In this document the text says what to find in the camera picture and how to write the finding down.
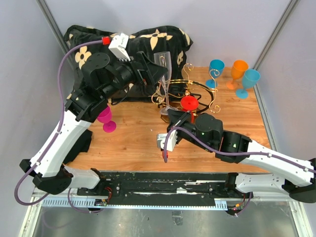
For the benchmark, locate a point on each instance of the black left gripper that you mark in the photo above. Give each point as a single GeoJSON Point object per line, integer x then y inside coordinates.
{"type": "Point", "coordinates": [146, 72]}

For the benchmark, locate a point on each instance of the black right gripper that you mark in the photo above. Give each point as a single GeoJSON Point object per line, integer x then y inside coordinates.
{"type": "Point", "coordinates": [177, 118]}

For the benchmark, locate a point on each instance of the clear glass wine glass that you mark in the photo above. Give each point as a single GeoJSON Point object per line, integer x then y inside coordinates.
{"type": "Point", "coordinates": [164, 59]}

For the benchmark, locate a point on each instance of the red plastic wine glass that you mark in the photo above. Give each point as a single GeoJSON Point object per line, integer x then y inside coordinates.
{"type": "Point", "coordinates": [189, 103]}

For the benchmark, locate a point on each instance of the gold wire wine glass rack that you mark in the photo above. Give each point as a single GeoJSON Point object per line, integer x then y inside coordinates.
{"type": "Point", "coordinates": [158, 97]}

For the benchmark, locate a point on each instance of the magenta plastic wine glass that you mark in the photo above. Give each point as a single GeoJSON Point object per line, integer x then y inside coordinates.
{"type": "Point", "coordinates": [105, 117]}

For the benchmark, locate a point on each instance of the orange plastic wine glass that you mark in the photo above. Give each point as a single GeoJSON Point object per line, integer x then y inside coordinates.
{"type": "Point", "coordinates": [238, 69]}

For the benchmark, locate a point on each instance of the light blue plastic wine glass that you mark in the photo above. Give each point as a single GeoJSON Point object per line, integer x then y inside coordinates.
{"type": "Point", "coordinates": [249, 80]}

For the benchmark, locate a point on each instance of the black cloth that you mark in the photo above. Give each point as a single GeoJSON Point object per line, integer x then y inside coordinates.
{"type": "Point", "coordinates": [80, 146]}

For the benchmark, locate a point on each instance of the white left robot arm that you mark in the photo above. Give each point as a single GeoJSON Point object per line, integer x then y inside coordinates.
{"type": "Point", "coordinates": [103, 77]}

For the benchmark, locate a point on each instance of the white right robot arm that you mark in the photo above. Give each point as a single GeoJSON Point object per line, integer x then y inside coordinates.
{"type": "Point", "coordinates": [290, 176]}

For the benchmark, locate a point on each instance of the black floral pattern pillow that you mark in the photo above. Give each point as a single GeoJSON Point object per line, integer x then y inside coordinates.
{"type": "Point", "coordinates": [149, 41]}

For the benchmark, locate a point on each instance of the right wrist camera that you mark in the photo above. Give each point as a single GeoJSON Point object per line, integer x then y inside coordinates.
{"type": "Point", "coordinates": [166, 142]}

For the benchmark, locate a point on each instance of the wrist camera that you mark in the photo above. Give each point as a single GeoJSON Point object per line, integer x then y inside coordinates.
{"type": "Point", "coordinates": [117, 45]}
{"type": "Point", "coordinates": [166, 142]}

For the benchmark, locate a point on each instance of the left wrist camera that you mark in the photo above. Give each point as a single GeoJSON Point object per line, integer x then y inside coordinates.
{"type": "Point", "coordinates": [117, 45]}

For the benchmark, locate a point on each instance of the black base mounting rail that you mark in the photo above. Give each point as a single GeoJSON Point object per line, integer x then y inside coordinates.
{"type": "Point", "coordinates": [159, 189]}

